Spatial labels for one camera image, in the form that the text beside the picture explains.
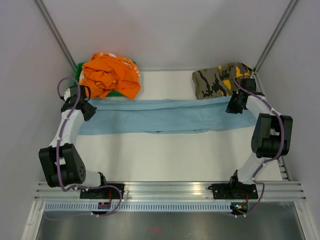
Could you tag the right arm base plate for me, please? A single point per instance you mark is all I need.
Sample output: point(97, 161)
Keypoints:
point(226, 191)

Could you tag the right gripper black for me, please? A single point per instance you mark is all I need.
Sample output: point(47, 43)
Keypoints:
point(231, 108)

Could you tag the right aluminium frame post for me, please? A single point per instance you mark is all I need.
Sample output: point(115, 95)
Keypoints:
point(276, 32)

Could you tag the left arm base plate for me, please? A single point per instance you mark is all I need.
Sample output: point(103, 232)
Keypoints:
point(104, 193)

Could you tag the green plastic bin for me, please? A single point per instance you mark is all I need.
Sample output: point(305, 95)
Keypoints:
point(77, 75)

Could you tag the light blue trousers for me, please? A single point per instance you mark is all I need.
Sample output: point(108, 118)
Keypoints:
point(164, 117)

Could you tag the orange trousers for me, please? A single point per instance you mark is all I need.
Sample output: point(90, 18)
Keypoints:
point(107, 72)

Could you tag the left aluminium frame post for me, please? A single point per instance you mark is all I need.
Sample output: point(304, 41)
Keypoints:
point(45, 14)

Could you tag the camouflage folded trousers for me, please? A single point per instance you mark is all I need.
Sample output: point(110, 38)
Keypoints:
point(218, 81)

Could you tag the aluminium frame post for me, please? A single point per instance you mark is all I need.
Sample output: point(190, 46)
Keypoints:
point(45, 14)
point(276, 32)

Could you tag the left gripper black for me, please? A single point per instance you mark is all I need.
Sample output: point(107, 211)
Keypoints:
point(92, 111)

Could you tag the aluminium front rail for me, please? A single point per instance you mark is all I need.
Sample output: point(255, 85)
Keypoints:
point(275, 191)

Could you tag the slotted cable duct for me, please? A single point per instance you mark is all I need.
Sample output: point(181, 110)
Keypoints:
point(139, 206)

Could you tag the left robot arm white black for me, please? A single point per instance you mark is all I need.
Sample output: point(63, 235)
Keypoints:
point(61, 163)

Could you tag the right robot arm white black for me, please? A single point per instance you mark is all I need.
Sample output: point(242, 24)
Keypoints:
point(271, 137)

